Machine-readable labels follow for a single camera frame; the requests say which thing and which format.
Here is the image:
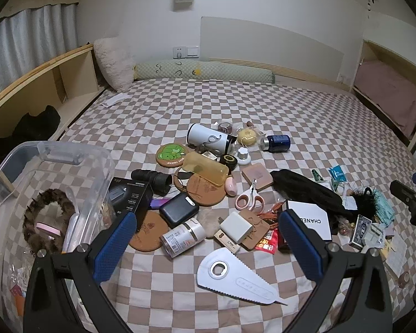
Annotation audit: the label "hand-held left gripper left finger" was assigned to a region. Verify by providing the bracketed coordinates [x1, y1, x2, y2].
[22, 211, 137, 333]

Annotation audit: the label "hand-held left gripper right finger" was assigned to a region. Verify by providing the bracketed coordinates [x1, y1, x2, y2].
[279, 209, 392, 333]

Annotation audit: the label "red snack packet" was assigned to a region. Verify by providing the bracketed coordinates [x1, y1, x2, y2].
[255, 229, 278, 254]

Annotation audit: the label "brown leather card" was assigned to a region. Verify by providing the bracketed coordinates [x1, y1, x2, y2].
[237, 209, 271, 251]

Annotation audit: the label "white charger adapter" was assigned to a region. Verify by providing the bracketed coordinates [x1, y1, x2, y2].
[220, 211, 254, 244]

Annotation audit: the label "clear plastic storage bin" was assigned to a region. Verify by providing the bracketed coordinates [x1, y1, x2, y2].
[0, 141, 116, 323]

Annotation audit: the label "teal face mask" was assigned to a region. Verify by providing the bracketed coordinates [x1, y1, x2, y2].
[374, 190, 396, 223]

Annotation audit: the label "white box black edges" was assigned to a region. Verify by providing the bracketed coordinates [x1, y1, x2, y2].
[286, 199, 333, 242]

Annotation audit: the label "round cork coaster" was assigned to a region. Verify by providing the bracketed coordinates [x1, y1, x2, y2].
[186, 173, 227, 206]
[128, 211, 170, 251]

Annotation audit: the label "black feather accessory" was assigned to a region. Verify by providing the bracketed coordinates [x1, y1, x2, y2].
[347, 186, 382, 216]

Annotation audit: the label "white sachet packet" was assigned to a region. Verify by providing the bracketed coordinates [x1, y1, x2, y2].
[365, 222, 389, 248]

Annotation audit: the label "black product box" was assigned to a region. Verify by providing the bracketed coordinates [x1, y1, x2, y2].
[107, 177, 155, 230]

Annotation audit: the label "white paper tag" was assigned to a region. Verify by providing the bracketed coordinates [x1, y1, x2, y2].
[341, 196, 358, 213]

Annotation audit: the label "blue playing card deck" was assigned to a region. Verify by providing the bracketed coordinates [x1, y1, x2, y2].
[349, 214, 374, 249]

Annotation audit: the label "black hair wig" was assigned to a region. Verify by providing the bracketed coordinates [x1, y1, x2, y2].
[270, 169, 344, 216]

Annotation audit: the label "purple small device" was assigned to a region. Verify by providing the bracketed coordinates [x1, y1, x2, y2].
[150, 198, 174, 210]

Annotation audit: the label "white pill bottle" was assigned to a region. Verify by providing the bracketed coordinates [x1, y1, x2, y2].
[160, 221, 206, 259]

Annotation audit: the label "pink flat case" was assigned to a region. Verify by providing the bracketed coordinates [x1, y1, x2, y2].
[35, 222, 62, 238]

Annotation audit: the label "blue small packet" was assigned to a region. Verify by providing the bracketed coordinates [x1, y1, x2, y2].
[328, 165, 347, 183]

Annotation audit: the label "pink scissors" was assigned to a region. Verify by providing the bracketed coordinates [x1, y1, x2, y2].
[235, 179, 266, 211]

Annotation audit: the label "white serrated opener tool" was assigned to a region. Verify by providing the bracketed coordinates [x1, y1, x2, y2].
[197, 248, 288, 307]

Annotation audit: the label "black power bank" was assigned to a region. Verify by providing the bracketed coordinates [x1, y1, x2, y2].
[159, 192, 200, 229]

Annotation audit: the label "wooden usb stick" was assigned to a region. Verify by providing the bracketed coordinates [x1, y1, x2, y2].
[214, 231, 240, 254]

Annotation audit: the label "black monocular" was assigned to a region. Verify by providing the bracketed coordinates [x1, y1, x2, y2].
[131, 169, 173, 195]

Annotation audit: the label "pink square compact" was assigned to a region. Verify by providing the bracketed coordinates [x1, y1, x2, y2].
[242, 164, 275, 191]

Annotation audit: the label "brown fluffy headband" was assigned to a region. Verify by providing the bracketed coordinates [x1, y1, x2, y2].
[22, 188, 77, 254]

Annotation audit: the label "beige fluffy puff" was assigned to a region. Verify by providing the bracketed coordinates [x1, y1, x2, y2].
[196, 207, 223, 238]

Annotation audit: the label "dark blue bottle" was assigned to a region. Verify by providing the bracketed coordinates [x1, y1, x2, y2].
[261, 134, 291, 152]

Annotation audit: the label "white knob cap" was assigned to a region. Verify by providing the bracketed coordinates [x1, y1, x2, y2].
[236, 147, 252, 166]

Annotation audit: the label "green frog coaster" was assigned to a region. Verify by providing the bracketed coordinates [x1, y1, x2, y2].
[156, 144, 188, 167]

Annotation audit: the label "black round jar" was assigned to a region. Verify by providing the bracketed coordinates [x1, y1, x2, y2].
[219, 154, 239, 171]

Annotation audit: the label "yellow translucent case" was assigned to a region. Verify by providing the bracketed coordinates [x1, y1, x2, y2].
[181, 152, 229, 185]

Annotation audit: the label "yellow round plush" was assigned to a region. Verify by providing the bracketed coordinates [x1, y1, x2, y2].
[236, 128, 259, 148]

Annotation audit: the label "brown bowl in wrapper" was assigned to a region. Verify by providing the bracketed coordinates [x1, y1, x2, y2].
[213, 120, 235, 136]

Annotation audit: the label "white thermos cup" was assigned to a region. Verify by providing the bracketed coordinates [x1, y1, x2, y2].
[187, 123, 237, 155]

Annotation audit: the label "black cloth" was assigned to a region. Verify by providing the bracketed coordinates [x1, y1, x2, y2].
[0, 105, 62, 157]

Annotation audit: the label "white paper slip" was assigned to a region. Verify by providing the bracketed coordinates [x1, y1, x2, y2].
[102, 92, 129, 108]

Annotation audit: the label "fluffy cream pillow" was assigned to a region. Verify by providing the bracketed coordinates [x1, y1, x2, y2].
[93, 37, 136, 93]

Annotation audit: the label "wooden bedside shelf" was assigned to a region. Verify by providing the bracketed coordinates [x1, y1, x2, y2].
[0, 43, 106, 195]

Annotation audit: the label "long green bolster pillow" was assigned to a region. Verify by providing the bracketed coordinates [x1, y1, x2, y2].
[133, 60, 277, 85]

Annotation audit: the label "grey curtain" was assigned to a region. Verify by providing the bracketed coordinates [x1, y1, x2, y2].
[0, 3, 80, 105]

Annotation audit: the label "orange braided cord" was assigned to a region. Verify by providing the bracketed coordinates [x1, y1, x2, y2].
[259, 203, 285, 230]

